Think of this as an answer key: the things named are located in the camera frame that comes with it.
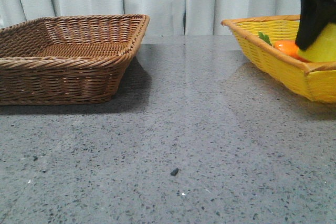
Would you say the orange toy carrot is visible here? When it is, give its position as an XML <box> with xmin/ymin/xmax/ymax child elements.
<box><xmin>258</xmin><ymin>31</ymin><xmax>308</xmax><ymax>62</ymax></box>

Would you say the yellow tape roll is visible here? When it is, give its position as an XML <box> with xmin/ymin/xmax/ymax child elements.
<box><xmin>298</xmin><ymin>23</ymin><xmax>335</xmax><ymax>62</ymax></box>

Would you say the small black debris chip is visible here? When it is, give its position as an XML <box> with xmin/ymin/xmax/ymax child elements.
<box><xmin>170</xmin><ymin>168</ymin><xmax>179</xmax><ymax>176</ymax></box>

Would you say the yellow woven basket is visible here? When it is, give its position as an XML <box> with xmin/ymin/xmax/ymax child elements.
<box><xmin>221</xmin><ymin>15</ymin><xmax>335</xmax><ymax>103</ymax></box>

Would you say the brown wicker basket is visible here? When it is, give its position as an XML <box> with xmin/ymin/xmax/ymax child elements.
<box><xmin>1</xmin><ymin>14</ymin><xmax>150</xmax><ymax>105</ymax></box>

